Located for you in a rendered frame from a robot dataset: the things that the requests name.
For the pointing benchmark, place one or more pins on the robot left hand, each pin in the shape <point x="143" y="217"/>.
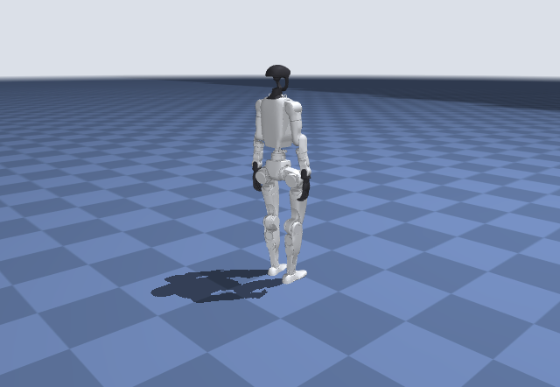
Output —
<point x="257" y="186"/>

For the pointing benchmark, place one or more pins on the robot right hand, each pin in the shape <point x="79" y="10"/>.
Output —
<point x="306" y="185"/>

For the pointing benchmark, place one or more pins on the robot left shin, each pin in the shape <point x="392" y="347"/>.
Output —
<point x="272" y="239"/>

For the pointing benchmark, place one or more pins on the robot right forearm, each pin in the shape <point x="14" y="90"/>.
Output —
<point x="302" y="156"/>

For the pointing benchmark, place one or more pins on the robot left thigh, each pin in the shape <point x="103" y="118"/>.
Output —
<point x="270" y="192"/>

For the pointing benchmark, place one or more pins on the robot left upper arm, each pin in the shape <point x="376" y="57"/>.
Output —
<point x="258" y="122"/>

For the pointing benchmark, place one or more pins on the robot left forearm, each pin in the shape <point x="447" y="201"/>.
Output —
<point x="258" y="152"/>

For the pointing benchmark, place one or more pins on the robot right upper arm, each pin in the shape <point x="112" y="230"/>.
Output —
<point x="294" y="110"/>

